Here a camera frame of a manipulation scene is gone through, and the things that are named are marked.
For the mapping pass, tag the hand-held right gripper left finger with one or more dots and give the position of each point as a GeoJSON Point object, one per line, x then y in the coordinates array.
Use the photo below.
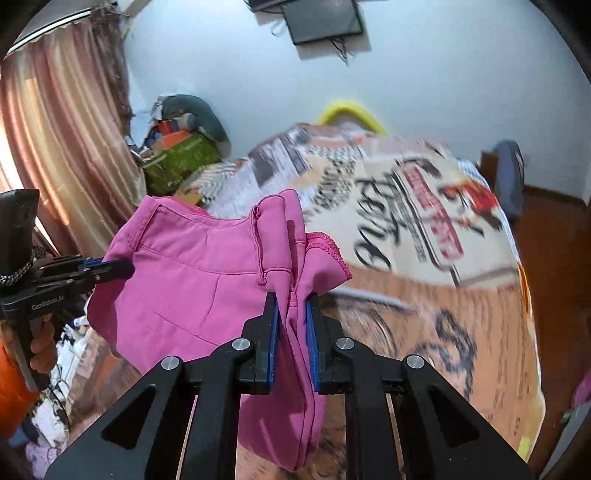
{"type": "Point", "coordinates": [273, 350]}

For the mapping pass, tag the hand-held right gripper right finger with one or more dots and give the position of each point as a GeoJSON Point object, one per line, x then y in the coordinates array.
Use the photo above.
{"type": "Point", "coordinates": [314, 360]}

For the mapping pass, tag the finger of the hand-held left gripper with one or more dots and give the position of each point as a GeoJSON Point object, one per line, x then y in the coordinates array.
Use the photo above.
{"type": "Point", "coordinates": [69, 262]}
{"type": "Point", "coordinates": [115, 270]}

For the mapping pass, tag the pink pants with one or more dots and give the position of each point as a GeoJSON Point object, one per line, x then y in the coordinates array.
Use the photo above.
{"type": "Point", "coordinates": [194, 277]}

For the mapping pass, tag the person's left forearm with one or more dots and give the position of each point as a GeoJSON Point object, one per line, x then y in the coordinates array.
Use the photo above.
{"type": "Point", "coordinates": [14, 397]}

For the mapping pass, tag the person's left hand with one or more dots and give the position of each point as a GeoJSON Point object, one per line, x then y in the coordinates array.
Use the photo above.
{"type": "Point", "coordinates": [44, 346]}

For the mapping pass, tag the pink striped curtain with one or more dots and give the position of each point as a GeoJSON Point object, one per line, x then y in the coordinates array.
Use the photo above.
{"type": "Point", "coordinates": [60, 115]}

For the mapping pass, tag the printed blanket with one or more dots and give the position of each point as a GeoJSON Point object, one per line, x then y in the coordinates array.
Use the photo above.
{"type": "Point", "coordinates": [415, 300]}

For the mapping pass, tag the green patterned box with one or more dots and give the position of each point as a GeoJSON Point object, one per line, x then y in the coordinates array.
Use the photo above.
{"type": "Point", "coordinates": [184, 157]}

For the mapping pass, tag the striped bed sheet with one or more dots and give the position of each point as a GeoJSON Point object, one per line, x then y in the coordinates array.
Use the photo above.
{"type": "Point", "coordinates": [217, 182]}

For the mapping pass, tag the orange box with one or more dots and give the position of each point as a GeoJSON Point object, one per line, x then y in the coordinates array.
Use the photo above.
{"type": "Point", "coordinates": [174, 139]}

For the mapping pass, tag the pile of mixed clothes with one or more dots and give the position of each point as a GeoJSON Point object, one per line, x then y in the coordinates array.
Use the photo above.
{"type": "Point", "coordinates": [51, 424]}

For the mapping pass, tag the grey plush pillow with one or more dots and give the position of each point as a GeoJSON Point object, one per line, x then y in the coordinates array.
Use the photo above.
{"type": "Point", "coordinates": [198, 110]}

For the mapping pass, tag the wooden chair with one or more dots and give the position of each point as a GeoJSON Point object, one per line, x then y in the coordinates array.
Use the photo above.
{"type": "Point", "coordinates": [489, 166]}

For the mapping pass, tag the white bag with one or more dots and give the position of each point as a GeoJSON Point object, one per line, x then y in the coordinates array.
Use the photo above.
{"type": "Point", "coordinates": [568, 443]}

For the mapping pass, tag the blue grey backpack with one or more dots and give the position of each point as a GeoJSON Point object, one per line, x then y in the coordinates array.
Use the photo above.
{"type": "Point", "coordinates": [508, 175]}

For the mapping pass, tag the pink toy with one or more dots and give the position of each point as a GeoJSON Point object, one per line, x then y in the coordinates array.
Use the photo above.
{"type": "Point", "coordinates": [582, 390]}

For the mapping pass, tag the white curtain rail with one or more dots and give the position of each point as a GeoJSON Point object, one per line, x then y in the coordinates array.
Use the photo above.
{"type": "Point", "coordinates": [69, 21]}

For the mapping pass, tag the dark wall screen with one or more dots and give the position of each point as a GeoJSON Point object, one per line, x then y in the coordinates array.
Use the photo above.
{"type": "Point", "coordinates": [323, 21]}

